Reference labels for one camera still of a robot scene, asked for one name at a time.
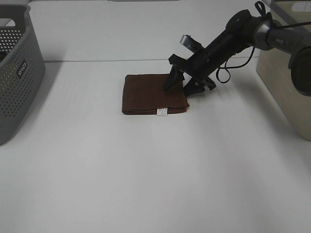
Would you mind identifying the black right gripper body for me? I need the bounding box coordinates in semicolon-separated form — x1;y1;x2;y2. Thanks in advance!
169;33;243;90

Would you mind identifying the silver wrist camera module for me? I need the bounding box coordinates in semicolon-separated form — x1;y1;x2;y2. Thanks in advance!
180;34;204;53

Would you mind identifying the brown towel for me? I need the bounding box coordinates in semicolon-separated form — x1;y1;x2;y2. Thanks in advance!
122;74;189;115

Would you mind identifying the grey perforated plastic basket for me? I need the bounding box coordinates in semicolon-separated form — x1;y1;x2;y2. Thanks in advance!
0;4;46;144

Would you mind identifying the white towel care label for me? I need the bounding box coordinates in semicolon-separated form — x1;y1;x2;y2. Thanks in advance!
156;108;168;117

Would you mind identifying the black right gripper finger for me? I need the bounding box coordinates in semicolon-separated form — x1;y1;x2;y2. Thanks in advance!
162;65;184;91
183;78;206;96

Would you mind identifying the beige plastic storage bin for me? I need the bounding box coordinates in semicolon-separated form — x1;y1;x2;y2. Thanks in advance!
256;0;311;140

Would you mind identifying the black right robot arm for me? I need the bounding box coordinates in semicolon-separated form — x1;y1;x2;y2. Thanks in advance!
163;10;311;96

